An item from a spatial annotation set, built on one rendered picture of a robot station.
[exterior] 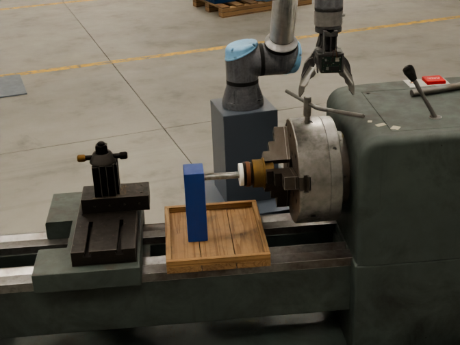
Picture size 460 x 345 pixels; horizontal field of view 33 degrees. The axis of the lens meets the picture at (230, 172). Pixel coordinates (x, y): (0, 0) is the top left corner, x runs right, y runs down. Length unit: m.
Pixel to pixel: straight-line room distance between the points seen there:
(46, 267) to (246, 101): 0.97
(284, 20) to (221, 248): 0.82
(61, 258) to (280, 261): 0.63
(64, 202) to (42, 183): 2.48
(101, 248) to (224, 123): 0.77
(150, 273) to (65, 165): 3.09
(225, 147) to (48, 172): 2.59
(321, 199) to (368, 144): 0.22
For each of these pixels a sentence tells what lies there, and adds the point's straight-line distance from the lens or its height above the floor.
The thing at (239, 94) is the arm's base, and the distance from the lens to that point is 2.79.
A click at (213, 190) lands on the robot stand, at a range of 3.02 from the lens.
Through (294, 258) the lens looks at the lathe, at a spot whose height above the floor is 0.86.
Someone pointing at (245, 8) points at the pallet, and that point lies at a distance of 9.19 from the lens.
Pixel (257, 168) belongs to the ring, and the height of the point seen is 1.11.
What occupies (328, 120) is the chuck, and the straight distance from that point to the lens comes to 2.31.
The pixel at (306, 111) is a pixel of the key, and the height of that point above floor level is 1.28.
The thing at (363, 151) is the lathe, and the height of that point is 1.22.
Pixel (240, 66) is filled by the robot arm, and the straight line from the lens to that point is 2.77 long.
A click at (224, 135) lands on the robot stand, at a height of 1.03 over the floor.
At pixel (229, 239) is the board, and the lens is 2.39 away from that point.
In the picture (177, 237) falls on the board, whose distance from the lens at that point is 2.42.
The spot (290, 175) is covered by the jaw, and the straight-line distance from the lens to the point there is 2.24.
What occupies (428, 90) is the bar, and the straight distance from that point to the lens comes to 2.48.
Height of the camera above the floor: 2.04
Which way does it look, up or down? 24 degrees down
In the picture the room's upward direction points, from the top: 2 degrees counter-clockwise
